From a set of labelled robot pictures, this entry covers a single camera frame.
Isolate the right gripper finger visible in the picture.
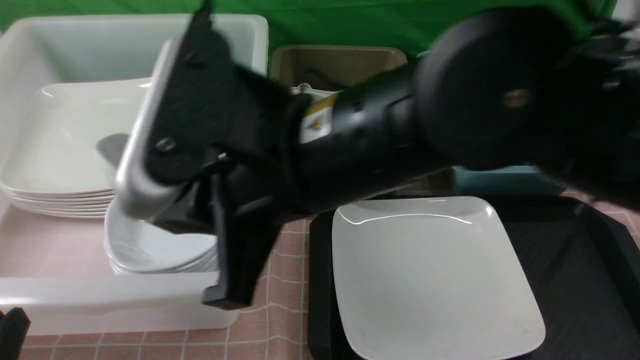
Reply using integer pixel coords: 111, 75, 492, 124
201, 165, 288, 310

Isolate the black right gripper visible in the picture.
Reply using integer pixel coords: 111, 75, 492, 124
145, 0, 306, 234

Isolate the large white square plate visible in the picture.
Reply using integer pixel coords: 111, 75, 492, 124
331, 196, 546, 360

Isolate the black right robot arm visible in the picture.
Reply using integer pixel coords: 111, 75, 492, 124
129, 0, 640, 310

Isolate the pile of white soup spoons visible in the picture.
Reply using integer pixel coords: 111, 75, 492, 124
290, 83, 339, 101

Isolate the pink checked tablecloth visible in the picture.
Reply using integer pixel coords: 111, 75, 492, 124
14, 170, 640, 360

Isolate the stack of white bowls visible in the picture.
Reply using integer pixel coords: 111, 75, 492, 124
103, 200, 218, 275

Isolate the olive green plastic bin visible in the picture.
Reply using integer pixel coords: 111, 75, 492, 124
270, 44, 407, 92

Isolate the stack of white square plates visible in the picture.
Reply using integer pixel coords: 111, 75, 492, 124
1, 78, 152, 219

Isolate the large translucent white tub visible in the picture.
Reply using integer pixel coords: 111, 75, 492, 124
0, 14, 239, 336

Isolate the green backdrop cloth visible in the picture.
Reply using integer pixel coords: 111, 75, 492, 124
1, 0, 617, 55

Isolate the black object at corner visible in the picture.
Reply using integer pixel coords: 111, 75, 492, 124
0, 307, 31, 360

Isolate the blue plastic bin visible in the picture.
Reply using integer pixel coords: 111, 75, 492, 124
415, 49, 568, 197

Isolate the black serving tray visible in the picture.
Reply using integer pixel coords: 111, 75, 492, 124
306, 192, 640, 360

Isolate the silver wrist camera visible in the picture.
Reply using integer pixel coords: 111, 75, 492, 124
114, 38, 185, 220

